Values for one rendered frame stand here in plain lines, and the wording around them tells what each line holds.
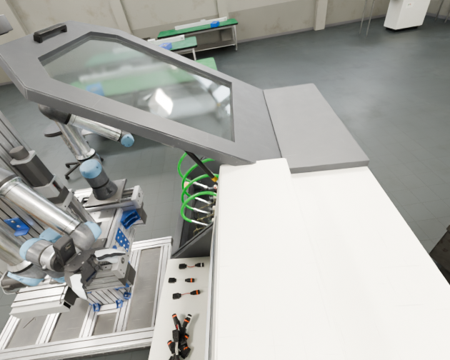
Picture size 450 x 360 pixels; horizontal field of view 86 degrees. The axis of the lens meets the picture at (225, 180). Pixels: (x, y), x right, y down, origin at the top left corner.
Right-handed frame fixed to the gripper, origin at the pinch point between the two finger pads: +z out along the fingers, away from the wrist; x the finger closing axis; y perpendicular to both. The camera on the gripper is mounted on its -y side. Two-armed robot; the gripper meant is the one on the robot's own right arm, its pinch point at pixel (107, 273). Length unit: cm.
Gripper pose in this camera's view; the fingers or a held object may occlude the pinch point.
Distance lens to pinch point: 79.6
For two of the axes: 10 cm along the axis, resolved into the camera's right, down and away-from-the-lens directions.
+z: 9.3, 1.4, -3.5
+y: 0.9, 8.2, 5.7
